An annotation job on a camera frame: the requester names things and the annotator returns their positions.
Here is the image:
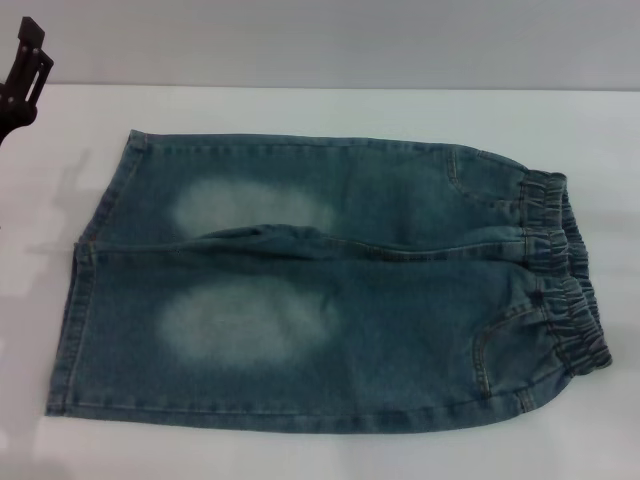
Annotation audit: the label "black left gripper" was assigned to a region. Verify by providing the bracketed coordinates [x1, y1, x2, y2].
[0, 16, 56, 147]

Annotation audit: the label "blue denim shorts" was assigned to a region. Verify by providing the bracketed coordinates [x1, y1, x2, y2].
[43, 128, 615, 436]

